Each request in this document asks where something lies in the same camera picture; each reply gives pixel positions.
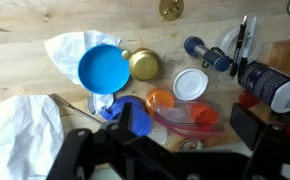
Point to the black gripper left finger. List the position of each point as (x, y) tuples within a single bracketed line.
[(118, 140)]

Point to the dark canister with white lid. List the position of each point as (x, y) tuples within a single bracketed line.
[(261, 81)]

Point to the clear plastic zip bag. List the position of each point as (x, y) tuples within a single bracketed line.
[(181, 120)]

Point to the black pen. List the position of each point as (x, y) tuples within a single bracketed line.
[(240, 43)]

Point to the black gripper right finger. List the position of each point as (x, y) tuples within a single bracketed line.
[(245, 126)]

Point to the wooden tray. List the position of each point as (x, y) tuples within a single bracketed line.
[(288, 56)]

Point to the white cloth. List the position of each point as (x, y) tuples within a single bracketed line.
[(18, 140)]

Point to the gold round knob plate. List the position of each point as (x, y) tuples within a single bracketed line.
[(171, 8)]

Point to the blue round plate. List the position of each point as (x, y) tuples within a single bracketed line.
[(103, 70)]

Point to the gold metal cup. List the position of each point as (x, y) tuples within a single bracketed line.
[(145, 65)]

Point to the white round plastic lid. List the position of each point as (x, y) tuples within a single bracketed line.
[(190, 85)]

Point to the thin metal rod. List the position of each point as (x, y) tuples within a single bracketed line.
[(71, 106)]

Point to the red small lid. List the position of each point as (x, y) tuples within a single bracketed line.
[(248, 99)]

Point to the white marker pen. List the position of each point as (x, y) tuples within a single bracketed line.
[(250, 36)]

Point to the purple-blue round lid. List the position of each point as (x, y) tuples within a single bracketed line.
[(140, 120)]

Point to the orange plastic cup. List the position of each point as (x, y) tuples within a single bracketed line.
[(203, 113), (158, 100)]

